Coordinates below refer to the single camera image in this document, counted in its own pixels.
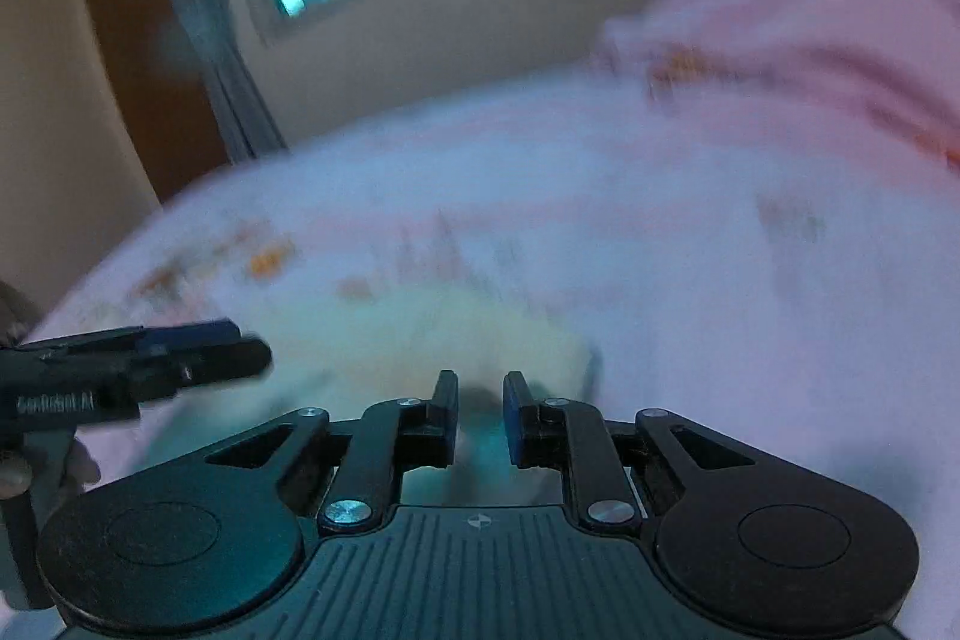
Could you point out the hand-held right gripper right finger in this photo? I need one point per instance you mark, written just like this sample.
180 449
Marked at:
512 419

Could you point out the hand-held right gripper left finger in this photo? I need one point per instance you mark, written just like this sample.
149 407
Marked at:
452 419

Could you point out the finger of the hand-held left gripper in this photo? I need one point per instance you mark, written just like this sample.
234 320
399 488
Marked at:
195 332
225 362

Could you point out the cream knit sweater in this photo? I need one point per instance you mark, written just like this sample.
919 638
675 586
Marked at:
360 340

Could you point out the person's left hand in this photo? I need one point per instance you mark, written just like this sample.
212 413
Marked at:
84 464

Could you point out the bed with floral pink sheet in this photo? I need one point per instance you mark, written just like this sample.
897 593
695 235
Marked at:
675 310

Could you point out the brown wooden door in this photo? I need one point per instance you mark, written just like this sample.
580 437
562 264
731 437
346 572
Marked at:
142 48

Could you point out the grey curtain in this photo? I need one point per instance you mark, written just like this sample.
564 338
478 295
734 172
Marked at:
210 10

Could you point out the pink blanket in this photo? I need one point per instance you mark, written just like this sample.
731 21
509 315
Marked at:
787 10

